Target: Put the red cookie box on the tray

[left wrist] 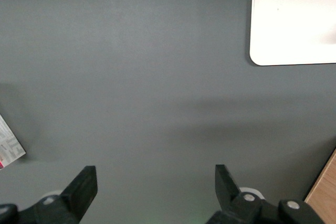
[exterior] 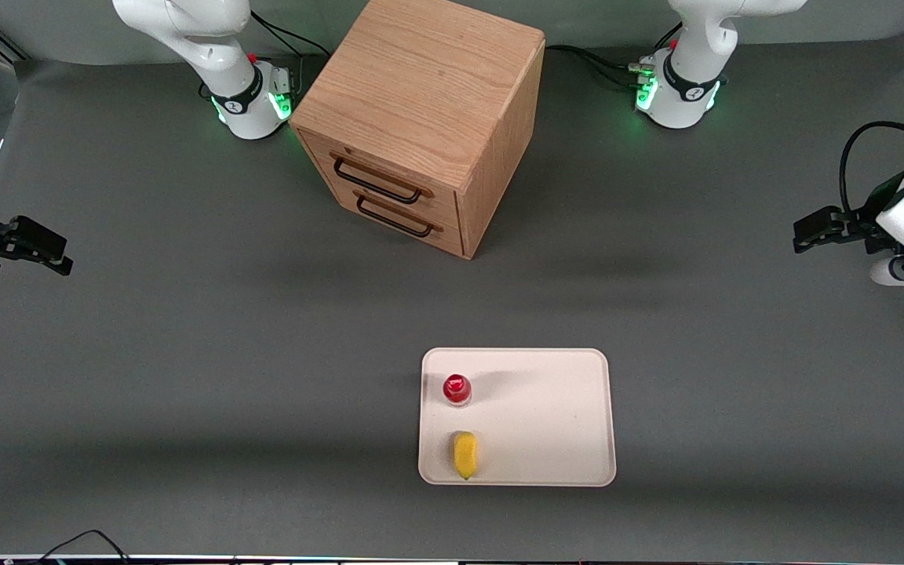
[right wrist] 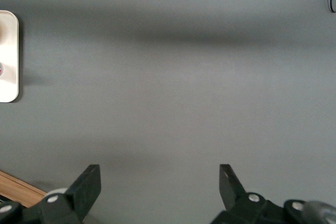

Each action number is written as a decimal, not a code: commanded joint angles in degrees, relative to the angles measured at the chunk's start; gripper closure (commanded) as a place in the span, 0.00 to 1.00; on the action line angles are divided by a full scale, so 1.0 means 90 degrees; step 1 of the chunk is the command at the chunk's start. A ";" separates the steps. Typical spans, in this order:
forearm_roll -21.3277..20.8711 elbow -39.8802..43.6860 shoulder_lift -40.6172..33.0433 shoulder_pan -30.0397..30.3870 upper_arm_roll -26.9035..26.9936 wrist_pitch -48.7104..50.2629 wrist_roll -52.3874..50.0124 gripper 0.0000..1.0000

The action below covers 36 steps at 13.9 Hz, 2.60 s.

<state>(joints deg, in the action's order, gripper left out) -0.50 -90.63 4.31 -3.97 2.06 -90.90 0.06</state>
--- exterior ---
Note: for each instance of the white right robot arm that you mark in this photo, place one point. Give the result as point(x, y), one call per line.
point(244, 98)

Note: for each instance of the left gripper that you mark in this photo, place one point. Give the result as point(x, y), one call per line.
point(869, 222)

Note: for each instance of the red capped small bottle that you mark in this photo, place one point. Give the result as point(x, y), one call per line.
point(457, 388)

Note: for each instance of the wooden drawer front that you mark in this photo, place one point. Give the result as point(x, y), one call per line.
point(389, 169)
point(421, 224)

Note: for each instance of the beige plastic tray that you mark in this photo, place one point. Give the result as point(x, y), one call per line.
point(546, 424)

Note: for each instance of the oak wooden drawer cabinet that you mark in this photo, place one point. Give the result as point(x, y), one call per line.
point(421, 86)

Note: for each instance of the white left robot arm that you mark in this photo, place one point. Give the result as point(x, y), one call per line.
point(683, 86)

